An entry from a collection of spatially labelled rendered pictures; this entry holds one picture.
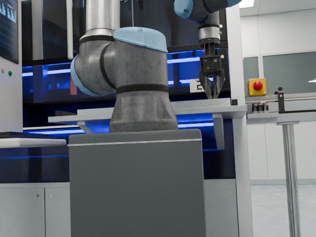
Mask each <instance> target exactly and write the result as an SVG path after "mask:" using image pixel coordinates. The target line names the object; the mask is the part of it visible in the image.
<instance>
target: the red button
mask: <svg viewBox="0 0 316 237"><path fill-rule="evenodd" d="M262 87H263V84H262V83H261V82H260V81H256V82H254V84H253V88H254V90H256V91H259V90H261V89H262Z"/></svg>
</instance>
